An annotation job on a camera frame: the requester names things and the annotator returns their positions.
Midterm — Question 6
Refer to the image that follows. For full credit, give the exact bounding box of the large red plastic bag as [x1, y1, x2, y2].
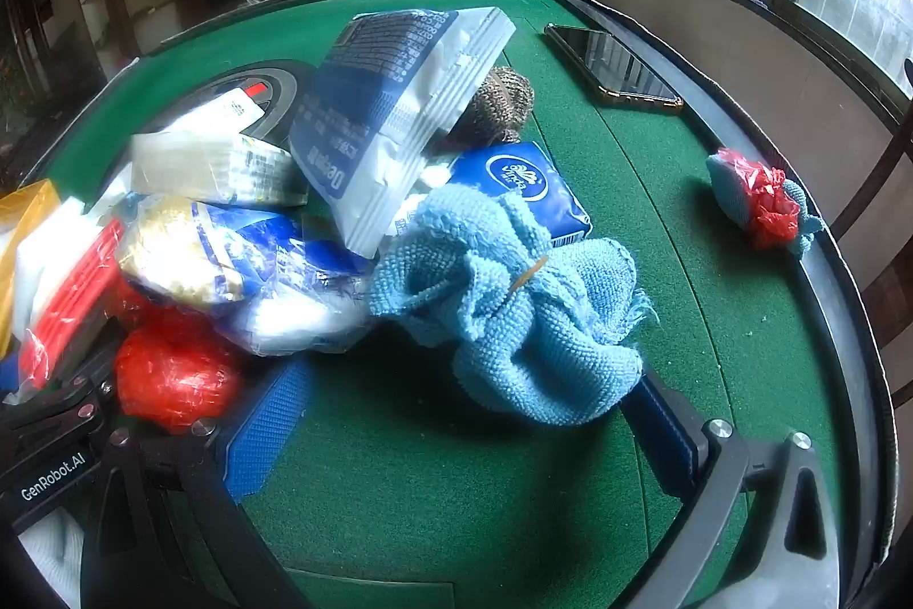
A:
[114, 324, 247, 435]

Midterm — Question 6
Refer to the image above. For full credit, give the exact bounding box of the blue knitted cloth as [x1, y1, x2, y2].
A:
[706, 152, 829, 257]

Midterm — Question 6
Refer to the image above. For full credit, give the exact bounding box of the yellow cardboard box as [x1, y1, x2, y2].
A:
[0, 179, 65, 368]

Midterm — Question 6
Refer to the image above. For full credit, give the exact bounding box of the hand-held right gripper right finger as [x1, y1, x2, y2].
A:
[620, 366, 853, 609]

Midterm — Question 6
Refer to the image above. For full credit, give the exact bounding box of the white plastic bag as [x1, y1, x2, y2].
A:
[139, 84, 268, 139]

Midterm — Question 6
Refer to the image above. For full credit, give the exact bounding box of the black smartphone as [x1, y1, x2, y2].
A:
[543, 24, 684, 109]

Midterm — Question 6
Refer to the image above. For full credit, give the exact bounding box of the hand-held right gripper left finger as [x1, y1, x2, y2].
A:
[82, 356, 318, 609]

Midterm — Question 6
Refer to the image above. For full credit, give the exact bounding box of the red and white package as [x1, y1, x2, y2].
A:
[18, 209, 126, 389]

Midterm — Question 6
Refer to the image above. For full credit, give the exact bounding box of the clear bag with blue print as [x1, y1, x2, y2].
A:
[114, 195, 379, 360]

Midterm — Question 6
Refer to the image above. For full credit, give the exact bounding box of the small blue tissue pack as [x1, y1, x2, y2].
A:
[421, 140, 593, 246]

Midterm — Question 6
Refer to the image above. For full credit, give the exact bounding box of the round table centre disc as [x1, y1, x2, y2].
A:
[192, 59, 318, 150]

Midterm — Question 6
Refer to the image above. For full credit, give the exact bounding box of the large blue white tissue pack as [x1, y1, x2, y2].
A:
[289, 7, 516, 259]

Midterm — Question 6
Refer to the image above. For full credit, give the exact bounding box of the blue terry towel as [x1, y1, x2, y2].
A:
[367, 181, 661, 425]

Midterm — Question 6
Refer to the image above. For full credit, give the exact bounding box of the metal scouring pad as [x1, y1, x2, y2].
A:
[446, 67, 536, 148]

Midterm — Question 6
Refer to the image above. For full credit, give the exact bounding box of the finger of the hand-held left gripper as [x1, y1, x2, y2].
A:
[0, 324, 122, 439]

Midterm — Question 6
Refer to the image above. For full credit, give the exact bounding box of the small red plastic bag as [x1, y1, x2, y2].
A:
[715, 147, 801, 249]

